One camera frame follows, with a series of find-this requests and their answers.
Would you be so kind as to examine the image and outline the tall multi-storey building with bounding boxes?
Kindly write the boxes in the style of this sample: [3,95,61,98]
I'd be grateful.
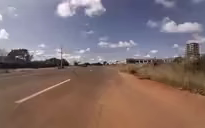
[185,42,201,62]

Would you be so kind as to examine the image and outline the row of dark trees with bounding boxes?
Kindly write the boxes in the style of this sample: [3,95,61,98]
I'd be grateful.
[0,48,70,70]

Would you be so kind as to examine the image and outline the long low unfinished building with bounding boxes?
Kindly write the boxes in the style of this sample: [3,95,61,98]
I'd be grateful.
[125,57,178,65]

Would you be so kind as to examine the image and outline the dry grass verge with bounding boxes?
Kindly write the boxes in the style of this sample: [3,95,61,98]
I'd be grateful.
[113,61,205,98]

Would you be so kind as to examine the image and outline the white painted lane line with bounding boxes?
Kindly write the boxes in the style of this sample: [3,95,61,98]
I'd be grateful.
[14,78,72,104]

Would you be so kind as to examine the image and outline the reddish brown asphalt road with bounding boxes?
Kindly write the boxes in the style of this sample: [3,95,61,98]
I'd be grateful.
[0,65,205,128]

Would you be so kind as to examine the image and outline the pole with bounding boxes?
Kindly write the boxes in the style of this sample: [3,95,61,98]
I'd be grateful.
[59,46,64,70]

